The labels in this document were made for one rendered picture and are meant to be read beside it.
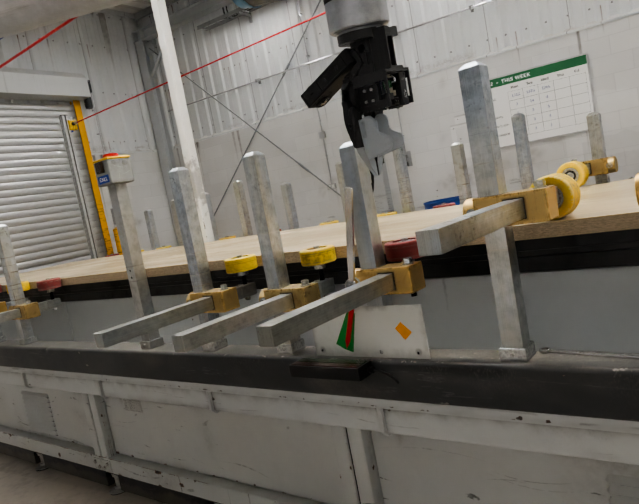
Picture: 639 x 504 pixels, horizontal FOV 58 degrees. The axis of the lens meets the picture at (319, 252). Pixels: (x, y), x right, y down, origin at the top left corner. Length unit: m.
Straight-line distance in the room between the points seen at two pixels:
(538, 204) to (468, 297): 0.38
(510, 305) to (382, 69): 0.42
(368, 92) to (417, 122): 7.82
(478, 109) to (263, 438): 1.22
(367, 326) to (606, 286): 0.44
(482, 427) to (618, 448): 0.22
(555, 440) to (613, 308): 0.27
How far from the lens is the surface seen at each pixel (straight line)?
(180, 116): 2.89
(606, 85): 8.11
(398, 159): 2.27
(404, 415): 1.18
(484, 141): 0.95
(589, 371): 0.95
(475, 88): 0.96
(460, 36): 8.58
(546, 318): 1.20
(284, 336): 0.81
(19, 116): 10.05
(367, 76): 0.87
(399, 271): 1.04
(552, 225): 1.09
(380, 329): 1.09
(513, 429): 1.09
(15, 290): 2.27
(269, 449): 1.83
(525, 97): 8.24
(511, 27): 8.40
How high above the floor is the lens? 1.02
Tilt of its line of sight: 6 degrees down
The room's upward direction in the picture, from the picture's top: 11 degrees counter-clockwise
